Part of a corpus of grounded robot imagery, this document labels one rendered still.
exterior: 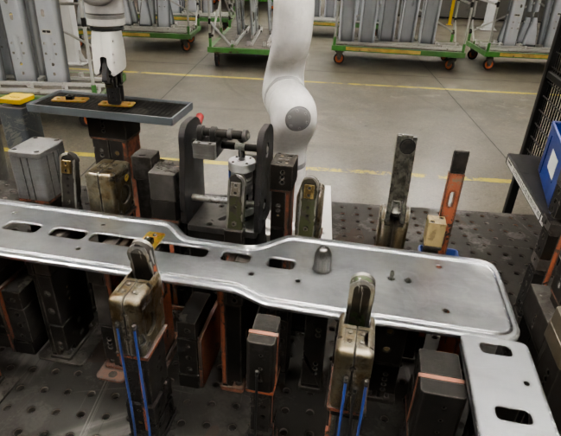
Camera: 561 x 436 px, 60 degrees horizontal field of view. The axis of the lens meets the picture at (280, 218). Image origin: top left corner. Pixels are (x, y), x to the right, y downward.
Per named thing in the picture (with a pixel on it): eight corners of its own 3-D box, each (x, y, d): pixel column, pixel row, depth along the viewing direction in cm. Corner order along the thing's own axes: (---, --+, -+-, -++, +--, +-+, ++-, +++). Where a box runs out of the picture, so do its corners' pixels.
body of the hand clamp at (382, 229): (359, 348, 114) (379, 217, 97) (360, 328, 120) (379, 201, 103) (385, 351, 113) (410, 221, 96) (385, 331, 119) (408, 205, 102)
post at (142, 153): (147, 297, 127) (129, 154, 108) (155, 285, 132) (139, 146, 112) (165, 299, 127) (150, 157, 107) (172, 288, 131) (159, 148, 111)
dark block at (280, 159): (265, 318, 122) (270, 163, 101) (270, 301, 128) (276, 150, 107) (284, 321, 121) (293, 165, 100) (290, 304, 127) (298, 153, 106)
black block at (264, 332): (233, 471, 87) (232, 349, 72) (248, 420, 96) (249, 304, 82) (277, 479, 85) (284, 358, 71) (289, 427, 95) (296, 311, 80)
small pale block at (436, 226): (398, 361, 111) (428, 222, 93) (398, 350, 114) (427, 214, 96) (414, 363, 110) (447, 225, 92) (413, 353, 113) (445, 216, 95)
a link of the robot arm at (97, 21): (93, 9, 113) (95, 22, 115) (79, 14, 106) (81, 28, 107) (130, 10, 113) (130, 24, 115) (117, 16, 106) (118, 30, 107)
